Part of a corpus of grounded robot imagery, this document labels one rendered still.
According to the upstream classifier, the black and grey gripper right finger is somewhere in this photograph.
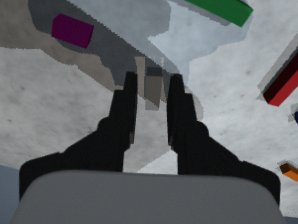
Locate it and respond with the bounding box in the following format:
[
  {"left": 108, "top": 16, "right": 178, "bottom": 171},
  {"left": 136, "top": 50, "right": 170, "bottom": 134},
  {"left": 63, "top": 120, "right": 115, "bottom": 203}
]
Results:
[{"left": 166, "top": 74, "right": 281, "bottom": 208}]

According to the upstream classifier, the green rod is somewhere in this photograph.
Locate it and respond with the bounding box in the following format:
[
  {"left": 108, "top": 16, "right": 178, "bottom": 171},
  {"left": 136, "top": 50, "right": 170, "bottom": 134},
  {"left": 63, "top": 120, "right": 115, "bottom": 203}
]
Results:
[{"left": 185, "top": 0, "right": 254, "bottom": 28}]

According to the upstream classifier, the small magenta block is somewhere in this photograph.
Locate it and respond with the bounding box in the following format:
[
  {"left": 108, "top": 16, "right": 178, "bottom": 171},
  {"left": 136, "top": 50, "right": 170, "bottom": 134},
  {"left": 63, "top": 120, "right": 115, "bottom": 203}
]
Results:
[{"left": 51, "top": 13, "right": 94, "bottom": 48}]

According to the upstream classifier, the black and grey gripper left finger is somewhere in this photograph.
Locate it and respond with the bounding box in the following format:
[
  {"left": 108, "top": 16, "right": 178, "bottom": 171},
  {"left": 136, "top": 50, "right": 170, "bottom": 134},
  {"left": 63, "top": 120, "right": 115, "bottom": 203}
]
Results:
[{"left": 19, "top": 72, "right": 138, "bottom": 202}]

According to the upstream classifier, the orange rod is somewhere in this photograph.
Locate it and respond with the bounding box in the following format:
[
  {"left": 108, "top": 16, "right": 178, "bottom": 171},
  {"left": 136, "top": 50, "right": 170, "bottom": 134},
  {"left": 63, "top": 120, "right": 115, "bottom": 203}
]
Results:
[{"left": 279, "top": 163, "right": 298, "bottom": 182}]

